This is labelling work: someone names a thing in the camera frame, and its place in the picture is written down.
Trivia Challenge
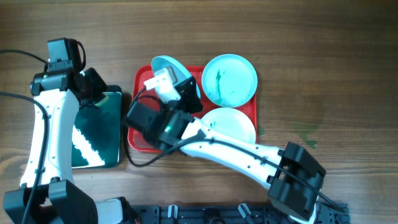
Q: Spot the light blue plate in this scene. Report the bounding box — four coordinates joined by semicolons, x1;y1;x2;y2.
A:
201;54;258;108
151;55;192;101

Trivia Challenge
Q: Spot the white plate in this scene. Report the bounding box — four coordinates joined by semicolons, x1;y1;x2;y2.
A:
201;108;256;143

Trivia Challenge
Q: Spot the green yellow sponge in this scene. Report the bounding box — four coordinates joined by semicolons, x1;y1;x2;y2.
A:
95;94;109;107

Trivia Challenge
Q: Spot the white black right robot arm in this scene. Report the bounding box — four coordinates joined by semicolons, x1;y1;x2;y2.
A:
142;67;326;223

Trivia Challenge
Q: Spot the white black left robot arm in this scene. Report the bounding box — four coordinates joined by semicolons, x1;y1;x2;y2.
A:
4;68;129;223

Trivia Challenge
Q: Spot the red plastic tray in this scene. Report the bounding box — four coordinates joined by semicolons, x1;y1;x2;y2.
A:
127;65;257;153

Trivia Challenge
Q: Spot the black water tray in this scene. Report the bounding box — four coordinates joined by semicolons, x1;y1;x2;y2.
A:
72;85;123;169

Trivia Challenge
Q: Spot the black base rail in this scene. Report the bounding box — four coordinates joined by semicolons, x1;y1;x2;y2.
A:
130;202;351;224

